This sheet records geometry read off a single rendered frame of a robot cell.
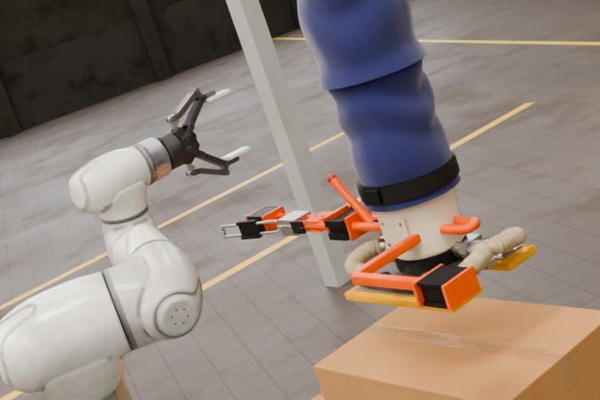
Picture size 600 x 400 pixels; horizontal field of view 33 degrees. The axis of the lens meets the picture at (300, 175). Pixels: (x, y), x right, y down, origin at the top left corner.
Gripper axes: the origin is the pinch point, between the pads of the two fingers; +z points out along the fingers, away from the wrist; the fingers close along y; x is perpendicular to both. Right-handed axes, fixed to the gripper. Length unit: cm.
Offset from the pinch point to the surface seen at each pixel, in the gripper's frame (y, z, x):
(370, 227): 34.0, 18.1, 11.7
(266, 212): 32.1, 20.5, -31.4
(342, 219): 32.7, 19.2, 0.8
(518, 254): 45, 30, 42
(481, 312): 64, 34, 21
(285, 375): 158, 108, -197
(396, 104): 4.7, 16.3, 34.7
